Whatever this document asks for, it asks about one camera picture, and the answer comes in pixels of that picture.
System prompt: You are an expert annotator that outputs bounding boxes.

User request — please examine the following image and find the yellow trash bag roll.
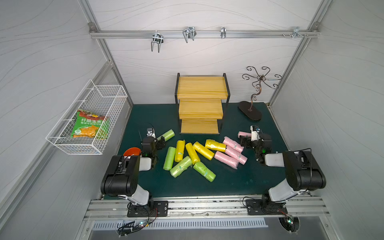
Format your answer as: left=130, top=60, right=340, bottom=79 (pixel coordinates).
left=193, top=142, right=215, bottom=161
left=186, top=143, right=201, bottom=165
left=205, top=139, right=227, bottom=153
left=175, top=140, right=186, bottom=163

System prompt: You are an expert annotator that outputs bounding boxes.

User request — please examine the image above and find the aluminium top rail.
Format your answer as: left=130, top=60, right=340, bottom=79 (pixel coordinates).
left=90, top=26, right=321, bottom=40

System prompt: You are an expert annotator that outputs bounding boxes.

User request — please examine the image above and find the three-tier wooden shelf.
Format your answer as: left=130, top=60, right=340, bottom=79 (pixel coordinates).
left=175, top=73, right=231, bottom=135

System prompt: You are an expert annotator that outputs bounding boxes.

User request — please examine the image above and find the yellow trash bag roll right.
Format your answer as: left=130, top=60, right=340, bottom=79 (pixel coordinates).
left=205, top=139, right=227, bottom=153

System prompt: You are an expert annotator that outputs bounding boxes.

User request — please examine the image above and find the white vent strip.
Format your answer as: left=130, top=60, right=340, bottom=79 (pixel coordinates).
left=93, top=218, right=268, bottom=231

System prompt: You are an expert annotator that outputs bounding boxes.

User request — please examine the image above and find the green trash bag roll middle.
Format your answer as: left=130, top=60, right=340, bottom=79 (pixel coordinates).
left=170, top=156, right=193, bottom=178

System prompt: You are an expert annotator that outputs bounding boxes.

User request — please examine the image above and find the metal double hook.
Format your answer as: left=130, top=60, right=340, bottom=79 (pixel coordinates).
left=151, top=33, right=164, bottom=53
left=182, top=27, right=197, bottom=43

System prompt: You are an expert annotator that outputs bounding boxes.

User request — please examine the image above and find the green trash bag roll far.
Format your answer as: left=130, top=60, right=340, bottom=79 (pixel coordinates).
left=158, top=130, right=175, bottom=142

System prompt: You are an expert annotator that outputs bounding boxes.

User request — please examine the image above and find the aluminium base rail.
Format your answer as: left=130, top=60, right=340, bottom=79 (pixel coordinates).
left=83, top=195, right=331, bottom=221

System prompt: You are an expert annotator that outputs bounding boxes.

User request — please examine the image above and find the white wire basket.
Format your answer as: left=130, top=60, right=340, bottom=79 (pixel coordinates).
left=46, top=80, right=128, bottom=155

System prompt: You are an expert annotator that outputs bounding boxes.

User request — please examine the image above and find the pink trash bag roll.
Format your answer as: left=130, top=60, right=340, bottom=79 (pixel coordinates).
left=238, top=131, right=252, bottom=138
left=225, top=146, right=248, bottom=165
left=223, top=136, right=244, bottom=153
left=214, top=151, right=239, bottom=170

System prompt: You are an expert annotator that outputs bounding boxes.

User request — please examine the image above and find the orange plastic bowl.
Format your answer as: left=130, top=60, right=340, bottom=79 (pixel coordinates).
left=123, top=147, right=141, bottom=157

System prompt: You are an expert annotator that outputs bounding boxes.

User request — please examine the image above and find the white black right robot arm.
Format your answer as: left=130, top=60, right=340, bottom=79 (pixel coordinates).
left=238, top=132, right=326, bottom=214

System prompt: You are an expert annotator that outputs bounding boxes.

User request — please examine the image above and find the green trash bag roll left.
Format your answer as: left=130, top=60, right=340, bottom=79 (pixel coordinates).
left=163, top=147, right=176, bottom=171

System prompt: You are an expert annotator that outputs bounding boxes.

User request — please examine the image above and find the metal double hook left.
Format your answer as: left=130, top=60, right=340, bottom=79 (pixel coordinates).
left=151, top=33, right=164, bottom=53

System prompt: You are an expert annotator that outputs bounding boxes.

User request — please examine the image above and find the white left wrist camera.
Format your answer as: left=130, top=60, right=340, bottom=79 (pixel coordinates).
left=147, top=127, right=156, bottom=138

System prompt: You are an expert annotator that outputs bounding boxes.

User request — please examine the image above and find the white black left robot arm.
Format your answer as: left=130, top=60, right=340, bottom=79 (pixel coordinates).
left=101, top=137, right=166, bottom=206

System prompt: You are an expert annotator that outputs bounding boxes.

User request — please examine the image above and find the yellow trash bag roll left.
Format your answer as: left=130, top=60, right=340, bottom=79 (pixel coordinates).
left=175, top=140, right=186, bottom=163

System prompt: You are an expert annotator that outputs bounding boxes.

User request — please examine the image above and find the green snack bag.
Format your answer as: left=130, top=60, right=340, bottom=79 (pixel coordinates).
left=71, top=109, right=110, bottom=140

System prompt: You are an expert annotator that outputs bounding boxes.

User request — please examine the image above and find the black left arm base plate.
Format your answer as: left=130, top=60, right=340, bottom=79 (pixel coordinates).
left=127, top=201, right=169, bottom=218

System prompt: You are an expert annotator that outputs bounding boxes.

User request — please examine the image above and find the small metal hook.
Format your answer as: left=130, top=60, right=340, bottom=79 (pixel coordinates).
left=221, top=27, right=227, bottom=39

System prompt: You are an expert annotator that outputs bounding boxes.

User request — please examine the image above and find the metal hook right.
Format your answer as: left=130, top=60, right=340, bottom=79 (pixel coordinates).
left=282, top=27, right=309, bottom=39

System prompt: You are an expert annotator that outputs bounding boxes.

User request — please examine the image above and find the metal double hook middle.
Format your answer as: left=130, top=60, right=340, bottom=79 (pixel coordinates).
left=182, top=27, right=197, bottom=43

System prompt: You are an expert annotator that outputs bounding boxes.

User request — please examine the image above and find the black metal jewelry stand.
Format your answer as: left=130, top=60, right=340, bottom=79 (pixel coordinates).
left=238, top=66, right=279, bottom=121

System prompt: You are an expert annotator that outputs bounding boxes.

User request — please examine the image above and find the green trash bag roll right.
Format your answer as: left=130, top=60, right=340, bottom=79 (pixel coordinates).
left=193, top=162, right=216, bottom=183

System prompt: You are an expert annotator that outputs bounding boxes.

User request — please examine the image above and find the green trash bag roll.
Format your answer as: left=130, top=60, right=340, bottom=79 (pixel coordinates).
left=163, top=147, right=176, bottom=171
left=170, top=156, right=193, bottom=178
left=193, top=162, right=216, bottom=183
left=158, top=130, right=175, bottom=142

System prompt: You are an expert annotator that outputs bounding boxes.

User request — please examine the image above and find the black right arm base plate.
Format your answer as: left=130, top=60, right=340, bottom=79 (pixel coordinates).
left=242, top=195, right=288, bottom=216

